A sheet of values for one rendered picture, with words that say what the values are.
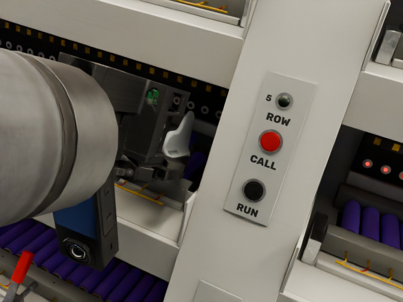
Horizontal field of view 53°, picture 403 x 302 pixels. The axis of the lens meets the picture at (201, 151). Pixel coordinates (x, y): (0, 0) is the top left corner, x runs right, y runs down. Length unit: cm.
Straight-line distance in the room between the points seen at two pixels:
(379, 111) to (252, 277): 17
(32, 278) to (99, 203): 28
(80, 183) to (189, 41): 18
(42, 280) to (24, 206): 36
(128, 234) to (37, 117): 23
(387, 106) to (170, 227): 22
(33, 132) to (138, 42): 22
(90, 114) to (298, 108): 17
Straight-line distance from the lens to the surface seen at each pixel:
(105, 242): 33
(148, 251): 39
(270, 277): 36
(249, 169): 34
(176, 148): 39
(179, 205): 41
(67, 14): 43
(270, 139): 33
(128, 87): 29
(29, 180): 19
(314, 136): 33
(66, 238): 35
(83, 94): 22
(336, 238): 41
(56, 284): 55
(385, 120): 34
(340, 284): 40
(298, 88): 33
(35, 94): 19
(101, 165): 23
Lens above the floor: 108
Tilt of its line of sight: 10 degrees down
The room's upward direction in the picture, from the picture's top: 17 degrees clockwise
